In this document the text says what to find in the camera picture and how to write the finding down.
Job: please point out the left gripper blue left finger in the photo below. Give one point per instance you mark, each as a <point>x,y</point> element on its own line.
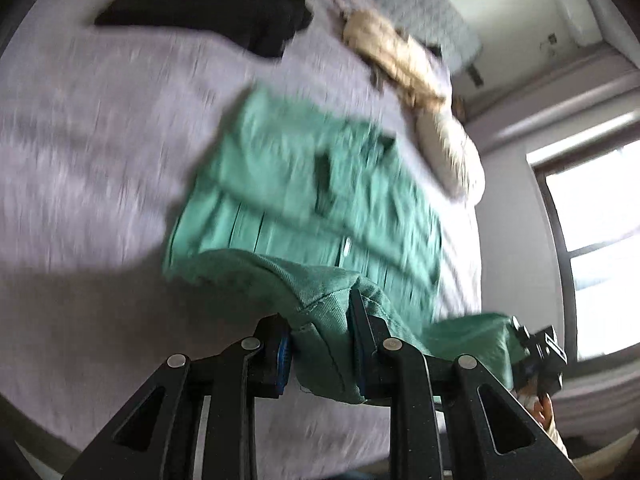
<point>194,418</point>

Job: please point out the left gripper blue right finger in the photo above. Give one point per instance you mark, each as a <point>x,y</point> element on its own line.
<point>447,417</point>

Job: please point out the green work jacket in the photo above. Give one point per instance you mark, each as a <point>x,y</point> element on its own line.
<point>306,206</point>

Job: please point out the person's right hand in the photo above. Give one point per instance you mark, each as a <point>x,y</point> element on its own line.
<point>542,411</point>

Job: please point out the window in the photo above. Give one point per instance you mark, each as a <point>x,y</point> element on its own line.
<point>590,193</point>

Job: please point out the cream pleated pillow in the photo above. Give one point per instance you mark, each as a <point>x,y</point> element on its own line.
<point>452,156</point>

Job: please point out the beige striped cloth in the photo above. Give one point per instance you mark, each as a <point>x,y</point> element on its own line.
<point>419,76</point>

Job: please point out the lavender embossed bedspread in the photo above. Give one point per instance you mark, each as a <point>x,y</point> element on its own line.
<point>101,133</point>

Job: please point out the black garment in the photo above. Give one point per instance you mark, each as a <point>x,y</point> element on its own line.
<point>262,27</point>

